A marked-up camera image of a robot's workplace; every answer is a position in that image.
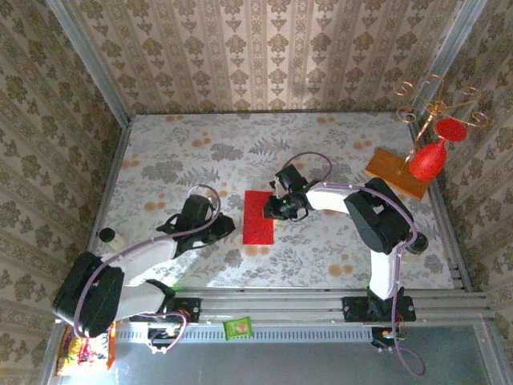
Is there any floral patterned table cover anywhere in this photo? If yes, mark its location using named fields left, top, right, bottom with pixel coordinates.
left=87, top=113, right=456, bottom=290

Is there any black-capped cream bottle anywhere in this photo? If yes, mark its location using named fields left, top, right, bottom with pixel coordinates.
left=99, top=227, right=126, bottom=250

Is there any green snack packet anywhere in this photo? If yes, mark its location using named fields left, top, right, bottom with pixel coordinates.
left=223, top=316, right=254, bottom=342

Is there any wooden base board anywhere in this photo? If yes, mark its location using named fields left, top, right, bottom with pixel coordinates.
left=364, top=148, right=434, bottom=201

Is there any black controller board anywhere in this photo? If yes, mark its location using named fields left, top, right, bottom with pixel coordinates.
left=146, top=326, right=181, bottom=350
left=370, top=326, right=406, bottom=349

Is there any red wine glass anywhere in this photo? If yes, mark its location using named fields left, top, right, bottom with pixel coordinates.
left=408, top=118, right=468, bottom=182

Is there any orange snack bag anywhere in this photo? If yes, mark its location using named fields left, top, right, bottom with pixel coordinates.
left=55, top=320, right=118, bottom=377

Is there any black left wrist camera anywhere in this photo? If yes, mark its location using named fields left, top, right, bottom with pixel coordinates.
left=180, top=195, right=213, bottom=228

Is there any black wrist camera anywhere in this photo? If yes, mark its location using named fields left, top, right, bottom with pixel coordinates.
left=275, top=163, right=309, bottom=193
left=180, top=195, right=213, bottom=228

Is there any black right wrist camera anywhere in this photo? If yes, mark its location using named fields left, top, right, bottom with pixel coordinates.
left=275, top=163, right=309, bottom=193

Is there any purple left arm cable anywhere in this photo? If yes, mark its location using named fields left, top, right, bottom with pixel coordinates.
left=71, top=183, right=221, bottom=356

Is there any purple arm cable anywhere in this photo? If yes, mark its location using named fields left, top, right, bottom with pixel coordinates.
left=71, top=183, right=221, bottom=356
left=282, top=152, right=428, bottom=378

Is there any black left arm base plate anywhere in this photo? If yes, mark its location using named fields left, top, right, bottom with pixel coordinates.
left=162, top=297, right=201, bottom=322

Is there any aluminium frame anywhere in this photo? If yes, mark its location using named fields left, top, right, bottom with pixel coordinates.
left=38, top=0, right=508, bottom=385

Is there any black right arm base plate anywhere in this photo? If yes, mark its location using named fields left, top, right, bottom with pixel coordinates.
left=342, top=295, right=417, bottom=324

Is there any grey slotted cable duct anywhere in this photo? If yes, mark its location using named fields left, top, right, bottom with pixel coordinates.
left=115, top=328, right=374, bottom=342

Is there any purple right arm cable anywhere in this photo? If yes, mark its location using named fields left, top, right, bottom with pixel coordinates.
left=282, top=152, right=428, bottom=378

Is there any copper wire glass stand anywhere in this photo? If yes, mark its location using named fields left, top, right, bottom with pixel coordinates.
left=393, top=74, right=490, bottom=177

